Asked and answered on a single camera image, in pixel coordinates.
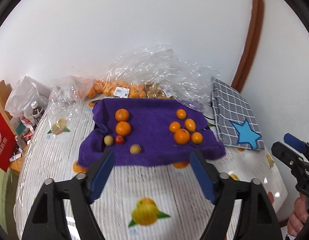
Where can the edge orange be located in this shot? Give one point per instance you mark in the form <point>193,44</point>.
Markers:
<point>196,138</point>

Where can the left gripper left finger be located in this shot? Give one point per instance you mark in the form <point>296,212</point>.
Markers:
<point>47,218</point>

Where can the brown wooden door frame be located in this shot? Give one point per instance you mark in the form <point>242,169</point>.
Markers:
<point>251,45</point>

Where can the wooden chair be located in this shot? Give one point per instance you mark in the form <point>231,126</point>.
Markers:
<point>5,90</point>

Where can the wooden side table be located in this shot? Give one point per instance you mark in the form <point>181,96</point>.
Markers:
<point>19,153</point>

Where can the white price label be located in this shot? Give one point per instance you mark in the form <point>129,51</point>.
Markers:
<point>121,92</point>

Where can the low small orange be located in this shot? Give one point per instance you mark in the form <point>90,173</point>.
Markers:
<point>174,126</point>

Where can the large orange mandarin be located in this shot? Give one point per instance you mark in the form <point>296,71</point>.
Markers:
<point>122,115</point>
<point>123,128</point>

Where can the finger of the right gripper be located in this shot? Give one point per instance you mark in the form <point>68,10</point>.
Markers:
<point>297,144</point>
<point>287,156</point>

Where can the fruit print tablecloth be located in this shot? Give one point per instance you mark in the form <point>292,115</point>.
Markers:
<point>163,202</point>

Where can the red paper shopping bag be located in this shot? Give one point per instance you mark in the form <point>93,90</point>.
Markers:
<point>7,144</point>

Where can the purple towel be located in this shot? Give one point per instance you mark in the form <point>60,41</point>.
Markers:
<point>149,120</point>

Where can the bagged peanuts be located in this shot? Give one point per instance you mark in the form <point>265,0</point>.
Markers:
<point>154,92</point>

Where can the tan round fruit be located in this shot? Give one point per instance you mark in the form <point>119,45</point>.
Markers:
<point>108,140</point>
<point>135,149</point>

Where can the orange tangerine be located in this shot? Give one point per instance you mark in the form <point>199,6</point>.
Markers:
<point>182,136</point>

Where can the person's right hand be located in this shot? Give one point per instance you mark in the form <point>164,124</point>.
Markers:
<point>298,217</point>

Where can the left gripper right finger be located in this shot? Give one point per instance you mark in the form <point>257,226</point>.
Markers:
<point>257,218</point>

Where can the dark drink bottle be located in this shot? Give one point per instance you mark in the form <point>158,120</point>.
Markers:
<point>37,112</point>

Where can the grey checked star cushion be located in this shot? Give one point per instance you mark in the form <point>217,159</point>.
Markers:
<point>235,121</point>

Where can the white plastic bag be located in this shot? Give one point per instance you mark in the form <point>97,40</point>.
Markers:
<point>22,96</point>

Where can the bagged mandarins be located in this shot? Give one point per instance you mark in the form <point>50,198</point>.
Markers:
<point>107,88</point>

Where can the large clear plastic bag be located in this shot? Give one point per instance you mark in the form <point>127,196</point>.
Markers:
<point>158,65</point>

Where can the red small fruit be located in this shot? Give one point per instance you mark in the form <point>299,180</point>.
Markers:
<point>120,139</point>

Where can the small clear plastic bag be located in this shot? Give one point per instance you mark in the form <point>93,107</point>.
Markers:
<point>66,101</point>

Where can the small yellowish orange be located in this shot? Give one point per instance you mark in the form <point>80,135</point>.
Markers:
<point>190,125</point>

